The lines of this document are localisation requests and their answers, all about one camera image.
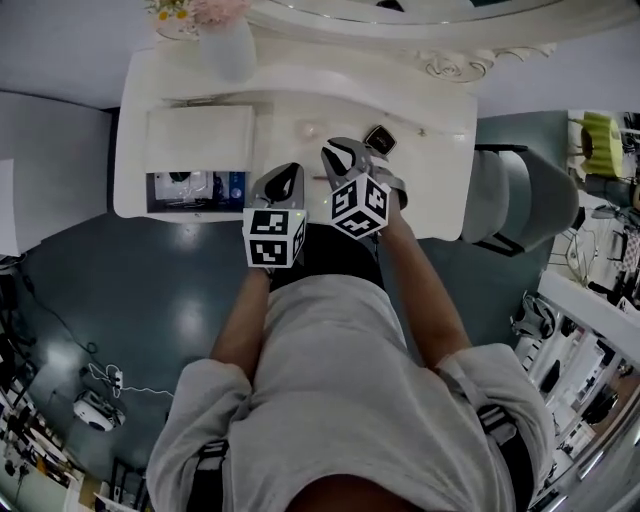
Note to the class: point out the white display shelf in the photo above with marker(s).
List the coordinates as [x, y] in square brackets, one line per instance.
[575, 350]

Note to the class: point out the person's right forearm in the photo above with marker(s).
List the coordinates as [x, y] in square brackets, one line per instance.
[430, 300]

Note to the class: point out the small black square compact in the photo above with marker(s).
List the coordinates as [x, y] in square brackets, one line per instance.
[381, 140]

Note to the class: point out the oval white ornate mirror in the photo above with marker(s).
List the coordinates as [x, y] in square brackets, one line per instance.
[400, 30]

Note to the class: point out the white round object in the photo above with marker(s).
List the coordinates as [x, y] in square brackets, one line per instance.
[309, 130]

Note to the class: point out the white dressing table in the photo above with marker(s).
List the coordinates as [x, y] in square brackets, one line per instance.
[435, 175]

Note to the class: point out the person's grey t-shirt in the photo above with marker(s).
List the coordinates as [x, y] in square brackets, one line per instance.
[350, 375]

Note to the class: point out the small white drawer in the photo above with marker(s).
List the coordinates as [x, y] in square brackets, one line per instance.
[200, 140]

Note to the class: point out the white floor device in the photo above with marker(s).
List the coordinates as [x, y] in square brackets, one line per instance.
[97, 412]

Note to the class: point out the yellow-green round table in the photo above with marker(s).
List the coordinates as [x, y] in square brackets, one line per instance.
[600, 145]

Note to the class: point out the cluttered white workbench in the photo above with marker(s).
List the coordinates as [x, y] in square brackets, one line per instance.
[30, 450]

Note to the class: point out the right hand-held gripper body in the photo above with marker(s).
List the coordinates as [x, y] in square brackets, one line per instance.
[360, 205]

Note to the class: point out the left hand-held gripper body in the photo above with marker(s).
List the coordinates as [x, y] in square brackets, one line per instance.
[270, 240]

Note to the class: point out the white power strip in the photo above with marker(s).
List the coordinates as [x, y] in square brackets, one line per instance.
[116, 381]

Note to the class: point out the person's left forearm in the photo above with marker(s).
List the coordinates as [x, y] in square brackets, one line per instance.
[235, 325]

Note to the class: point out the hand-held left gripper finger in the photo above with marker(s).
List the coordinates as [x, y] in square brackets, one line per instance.
[262, 187]
[299, 192]

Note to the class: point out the person's black shorts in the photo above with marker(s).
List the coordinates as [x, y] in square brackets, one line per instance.
[340, 260]

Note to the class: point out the grey chair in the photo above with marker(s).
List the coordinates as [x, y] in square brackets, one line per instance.
[530, 200]
[127, 480]

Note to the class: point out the grey backpack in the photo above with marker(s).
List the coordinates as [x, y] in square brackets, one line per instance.
[535, 315]

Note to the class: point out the white vase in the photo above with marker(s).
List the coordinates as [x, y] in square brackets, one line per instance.
[230, 50]

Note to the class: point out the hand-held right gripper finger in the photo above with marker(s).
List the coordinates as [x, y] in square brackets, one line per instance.
[361, 155]
[334, 172]

